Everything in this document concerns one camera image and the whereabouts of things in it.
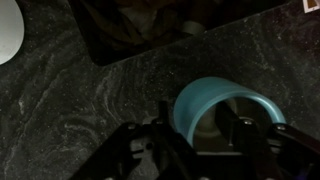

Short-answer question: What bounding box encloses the white printed label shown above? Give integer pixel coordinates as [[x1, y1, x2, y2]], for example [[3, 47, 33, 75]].
[[302, 0, 320, 14]]

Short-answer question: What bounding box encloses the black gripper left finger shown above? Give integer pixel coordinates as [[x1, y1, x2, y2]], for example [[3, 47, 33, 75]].
[[69, 100, 201, 180]]

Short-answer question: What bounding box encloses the white cup with red band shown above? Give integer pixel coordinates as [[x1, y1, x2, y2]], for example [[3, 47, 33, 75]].
[[0, 0, 26, 66]]

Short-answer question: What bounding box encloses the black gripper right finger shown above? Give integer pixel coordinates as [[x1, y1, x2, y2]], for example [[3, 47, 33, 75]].
[[215, 100, 320, 180]]

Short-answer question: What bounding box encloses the blue mug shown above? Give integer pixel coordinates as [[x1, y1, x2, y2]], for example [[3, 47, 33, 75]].
[[172, 76, 287, 149]]

